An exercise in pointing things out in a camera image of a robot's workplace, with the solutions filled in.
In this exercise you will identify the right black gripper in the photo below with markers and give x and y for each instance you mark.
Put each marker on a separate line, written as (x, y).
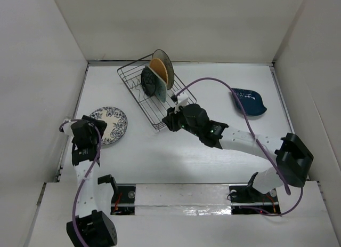
(170, 122)

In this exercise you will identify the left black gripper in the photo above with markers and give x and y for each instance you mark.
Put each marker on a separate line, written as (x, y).
(100, 125)

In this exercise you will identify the light green rectangular plate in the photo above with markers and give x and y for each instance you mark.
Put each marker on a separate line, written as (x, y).
(161, 87)

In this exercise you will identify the blue floral white plate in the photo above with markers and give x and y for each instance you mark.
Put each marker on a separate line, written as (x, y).
(116, 120)

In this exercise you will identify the woven bamboo round plate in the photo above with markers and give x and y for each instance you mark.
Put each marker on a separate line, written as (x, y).
(158, 66)

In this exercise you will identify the beige plate with tree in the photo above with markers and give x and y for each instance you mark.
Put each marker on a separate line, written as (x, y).
(162, 55)

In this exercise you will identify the dark blue leaf plate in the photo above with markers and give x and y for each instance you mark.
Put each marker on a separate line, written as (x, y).
(251, 101)

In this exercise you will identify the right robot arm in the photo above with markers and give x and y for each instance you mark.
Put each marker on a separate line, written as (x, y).
(290, 158)

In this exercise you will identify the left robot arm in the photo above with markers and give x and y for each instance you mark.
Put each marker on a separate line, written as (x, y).
(90, 224)

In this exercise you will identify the grey wire dish rack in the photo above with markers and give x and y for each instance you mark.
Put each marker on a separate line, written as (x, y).
(152, 107)

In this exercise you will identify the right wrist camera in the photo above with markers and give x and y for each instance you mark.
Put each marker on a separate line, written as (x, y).
(180, 98)

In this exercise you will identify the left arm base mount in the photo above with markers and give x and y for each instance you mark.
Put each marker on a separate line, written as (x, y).
(117, 202)

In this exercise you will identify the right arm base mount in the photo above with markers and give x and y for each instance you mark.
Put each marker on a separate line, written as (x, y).
(249, 201)

